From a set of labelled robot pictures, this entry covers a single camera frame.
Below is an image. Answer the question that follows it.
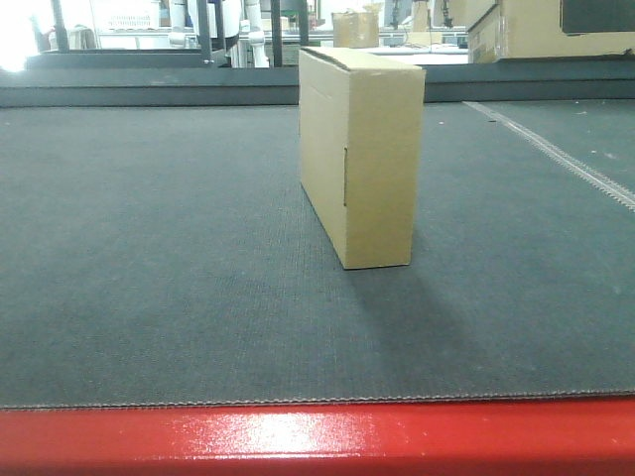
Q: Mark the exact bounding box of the small distant cardboard box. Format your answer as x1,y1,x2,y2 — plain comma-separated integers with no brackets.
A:
331,11,379,49

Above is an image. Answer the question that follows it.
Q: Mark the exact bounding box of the black metal frame stand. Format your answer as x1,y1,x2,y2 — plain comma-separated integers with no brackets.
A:
45,1,309,68

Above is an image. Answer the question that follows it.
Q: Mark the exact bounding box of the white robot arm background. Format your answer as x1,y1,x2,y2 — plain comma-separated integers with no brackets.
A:
240,0,269,68

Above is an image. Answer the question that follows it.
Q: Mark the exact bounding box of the tan cardboard box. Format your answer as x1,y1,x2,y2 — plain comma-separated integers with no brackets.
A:
299,47,426,270

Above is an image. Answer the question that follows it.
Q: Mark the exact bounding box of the large background cardboard box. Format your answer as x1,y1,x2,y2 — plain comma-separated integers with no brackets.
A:
461,0,634,63

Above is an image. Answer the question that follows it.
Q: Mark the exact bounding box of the white background table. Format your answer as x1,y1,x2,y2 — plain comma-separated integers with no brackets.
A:
359,44,468,56

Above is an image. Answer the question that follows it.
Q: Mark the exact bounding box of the red conveyor frame edge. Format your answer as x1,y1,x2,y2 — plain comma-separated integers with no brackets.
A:
1,398,634,475

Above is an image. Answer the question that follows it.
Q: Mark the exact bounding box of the dark grey conveyor belt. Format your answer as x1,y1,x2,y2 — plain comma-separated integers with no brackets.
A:
0,65,635,411

